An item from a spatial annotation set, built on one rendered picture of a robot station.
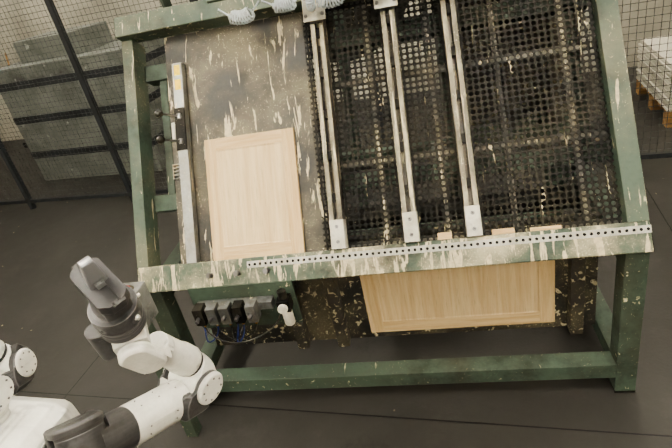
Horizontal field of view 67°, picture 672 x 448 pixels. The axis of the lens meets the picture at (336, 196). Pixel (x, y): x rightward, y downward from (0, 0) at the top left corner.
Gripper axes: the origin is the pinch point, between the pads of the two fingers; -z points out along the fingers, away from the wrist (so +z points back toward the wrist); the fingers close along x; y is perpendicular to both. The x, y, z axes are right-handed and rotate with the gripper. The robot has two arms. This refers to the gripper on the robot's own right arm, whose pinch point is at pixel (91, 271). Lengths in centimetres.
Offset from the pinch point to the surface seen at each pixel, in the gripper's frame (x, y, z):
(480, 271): -26, 136, 128
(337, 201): 33, 100, 92
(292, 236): 44, 83, 110
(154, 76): 146, 91, 77
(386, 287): 7, 108, 144
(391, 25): 53, 157, 41
